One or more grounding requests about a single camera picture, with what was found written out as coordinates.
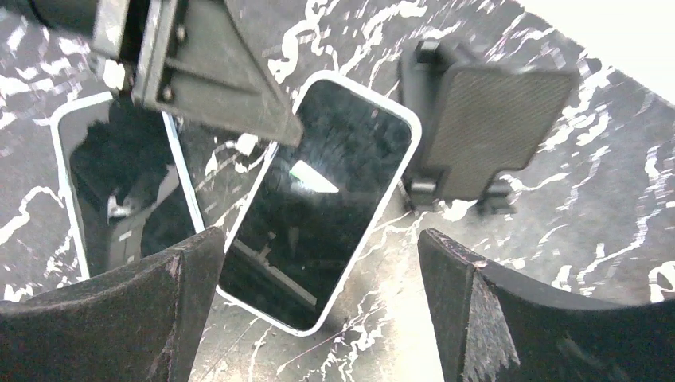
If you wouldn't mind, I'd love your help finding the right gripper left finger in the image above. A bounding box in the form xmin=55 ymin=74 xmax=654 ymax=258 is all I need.
xmin=1 ymin=228 xmax=225 ymax=381

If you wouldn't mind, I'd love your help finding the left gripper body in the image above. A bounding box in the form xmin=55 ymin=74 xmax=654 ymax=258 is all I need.
xmin=29 ymin=1 xmax=158 ymax=68

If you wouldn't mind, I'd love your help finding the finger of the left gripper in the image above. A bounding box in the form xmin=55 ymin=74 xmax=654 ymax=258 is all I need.
xmin=131 ymin=1 xmax=304 ymax=146

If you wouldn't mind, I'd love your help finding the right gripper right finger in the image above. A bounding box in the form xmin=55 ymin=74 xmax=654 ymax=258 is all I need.
xmin=418 ymin=228 xmax=674 ymax=381

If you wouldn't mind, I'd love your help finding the purple case phone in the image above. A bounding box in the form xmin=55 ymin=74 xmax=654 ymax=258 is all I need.
xmin=216 ymin=70 xmax=422 ymax=337

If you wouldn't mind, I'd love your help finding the blue case phone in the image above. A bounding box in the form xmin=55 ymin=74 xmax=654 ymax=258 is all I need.
xmin=50 ymin=92 xmax=204 ymax=279

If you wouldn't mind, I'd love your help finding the black folding phone stand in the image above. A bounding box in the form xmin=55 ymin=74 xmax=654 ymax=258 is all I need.
xmin=399 ymin=37 xmax=579 ymax=214

